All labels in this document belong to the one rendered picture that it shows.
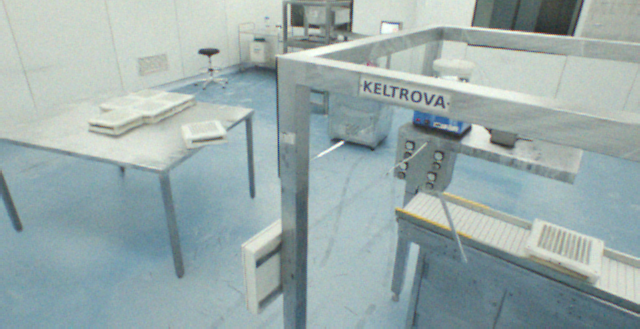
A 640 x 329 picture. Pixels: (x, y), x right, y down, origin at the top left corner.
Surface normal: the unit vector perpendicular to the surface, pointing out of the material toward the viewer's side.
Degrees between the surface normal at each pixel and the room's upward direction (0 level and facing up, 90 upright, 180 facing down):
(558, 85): 90
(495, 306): 90
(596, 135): 90
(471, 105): 90
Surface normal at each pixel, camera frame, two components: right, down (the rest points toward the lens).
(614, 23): -0.47, 0.36
